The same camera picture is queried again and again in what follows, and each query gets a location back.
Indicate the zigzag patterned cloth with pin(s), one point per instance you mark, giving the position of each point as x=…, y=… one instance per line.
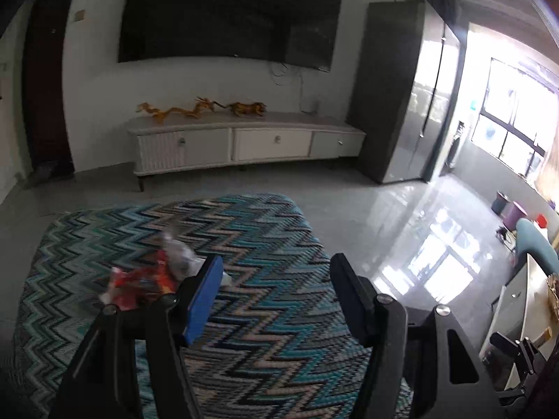
x=270, y=270

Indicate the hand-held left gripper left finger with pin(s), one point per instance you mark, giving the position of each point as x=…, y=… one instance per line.
x=205, y=297

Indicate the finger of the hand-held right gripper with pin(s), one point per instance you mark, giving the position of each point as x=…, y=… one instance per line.
x=509, y=345

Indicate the white television cabinet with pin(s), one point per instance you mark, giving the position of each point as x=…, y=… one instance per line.
x=244, y=139

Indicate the white washing machine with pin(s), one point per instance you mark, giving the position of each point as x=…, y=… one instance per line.
x=456, y=146

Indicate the golden dragon figurine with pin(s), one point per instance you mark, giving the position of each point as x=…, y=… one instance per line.
x=174, y=112

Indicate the wall switch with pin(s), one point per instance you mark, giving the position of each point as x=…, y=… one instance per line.
x=78, y=15

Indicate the grey double-door refrigerator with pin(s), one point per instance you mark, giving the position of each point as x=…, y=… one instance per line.
x=393, y=96

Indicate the white coffee table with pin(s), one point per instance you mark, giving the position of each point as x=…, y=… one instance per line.
x=519, y=301

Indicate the grey door mat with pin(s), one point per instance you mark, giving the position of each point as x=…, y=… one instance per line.
x=52, y=169

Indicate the red snack wrapper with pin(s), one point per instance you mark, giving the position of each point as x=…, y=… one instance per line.
x=139, y=283

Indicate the teal sofa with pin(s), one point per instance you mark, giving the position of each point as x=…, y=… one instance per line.
x=533, y=240

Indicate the black wall television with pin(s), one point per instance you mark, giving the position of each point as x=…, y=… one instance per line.
x=227, y=13

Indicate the dark grey bin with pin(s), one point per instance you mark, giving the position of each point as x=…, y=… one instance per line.
x=500, y=203

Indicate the small red object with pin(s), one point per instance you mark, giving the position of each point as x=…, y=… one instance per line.
x=541, y=220

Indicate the dark brown door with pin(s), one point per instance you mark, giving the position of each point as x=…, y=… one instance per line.
x=48, y=83

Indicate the golden ornament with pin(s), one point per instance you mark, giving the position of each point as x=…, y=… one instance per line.
x=553, y=290

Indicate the white tissue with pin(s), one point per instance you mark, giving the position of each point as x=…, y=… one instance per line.
x=226, y=278

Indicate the silver white wrapper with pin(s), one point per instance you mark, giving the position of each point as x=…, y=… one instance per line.
x=179, y=257

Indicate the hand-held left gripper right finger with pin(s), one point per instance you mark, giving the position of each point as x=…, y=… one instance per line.
x=353, y=303

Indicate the golden tiger figurine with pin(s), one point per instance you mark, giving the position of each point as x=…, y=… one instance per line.
x=246, y=109

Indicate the purple stool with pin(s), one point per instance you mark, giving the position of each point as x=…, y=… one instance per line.
x=516, y=214

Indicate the balcony window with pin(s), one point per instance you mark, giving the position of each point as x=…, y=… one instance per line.
x=515, y=118

